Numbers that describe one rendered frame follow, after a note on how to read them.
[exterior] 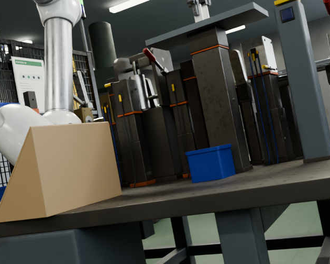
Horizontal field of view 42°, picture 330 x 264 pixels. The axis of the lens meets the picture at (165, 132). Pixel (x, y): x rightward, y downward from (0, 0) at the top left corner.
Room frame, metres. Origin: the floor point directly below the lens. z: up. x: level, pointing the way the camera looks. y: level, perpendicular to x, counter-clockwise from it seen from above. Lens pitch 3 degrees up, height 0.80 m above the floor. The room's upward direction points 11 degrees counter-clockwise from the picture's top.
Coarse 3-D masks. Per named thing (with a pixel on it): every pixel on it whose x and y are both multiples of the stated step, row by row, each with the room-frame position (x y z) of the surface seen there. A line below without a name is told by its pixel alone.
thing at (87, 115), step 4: (80, 108) 1.78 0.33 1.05; (84, 108) 1.79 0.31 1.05; (88, 108) 1.81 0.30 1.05; (76, 112) 1.80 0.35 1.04; (80, 112) 1.79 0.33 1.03; (84, 112) 1.79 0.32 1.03; (88, 112) 1.81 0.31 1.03; (92, 112) 1.84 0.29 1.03; (80, 116) 1.79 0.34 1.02; (84, 116) 1.79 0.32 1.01; (88, 116) 1.80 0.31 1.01; (92, 116) 1.83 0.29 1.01; (84, 120) 1.78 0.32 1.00; (88, 120) 1.80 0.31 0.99; (92, 120) 1.82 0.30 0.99
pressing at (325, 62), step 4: (320, 60) 1.40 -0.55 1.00; (324, 60) 1.39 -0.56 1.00; (328, 60) 1.38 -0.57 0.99; (316, 64) 1.40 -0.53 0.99; (320, 64) 1.40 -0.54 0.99; (324, 64) 1.49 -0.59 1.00; (328, 64) 1.51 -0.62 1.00; (316, 68) 1.55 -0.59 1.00; (320, 68) 1.56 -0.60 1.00; (324, 68) 1.56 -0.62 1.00; (280, 72) 1.46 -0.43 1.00; (284, 72) 1.46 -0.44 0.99; (276, 76) 1.57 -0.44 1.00; (280, 76) 1.59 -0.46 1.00; (284, 76) 1.62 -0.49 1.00; (248, 80) 1.52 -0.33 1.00; (280, 80) 1.65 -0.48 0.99; (284, 80) 1.64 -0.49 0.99; (96, 120) 1.87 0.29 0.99; (100, 120) 1.86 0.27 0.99
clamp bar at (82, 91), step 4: (76, 72) 1.81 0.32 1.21; (80, 72) 1.82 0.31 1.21; (76, 76) 1.82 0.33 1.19; (80, 76) 1.82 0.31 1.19; (76, 80) 1.82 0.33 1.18; (80, 80) 1.82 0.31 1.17; (76, 84) 1.83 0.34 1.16; (80, 84) 1.82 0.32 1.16; (76, 88) 1.83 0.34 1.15; (80, 88) 1.82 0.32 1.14; (84, 88) 1.83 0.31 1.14; (76, 92) 1.84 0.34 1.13; (80, 92) 1.83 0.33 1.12; (84, 92) 1.83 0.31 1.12; (80, 96) 1.83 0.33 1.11; (84, 96) 1.82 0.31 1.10; (84, 100) 1.83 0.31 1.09; (88, 100) 1.84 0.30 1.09
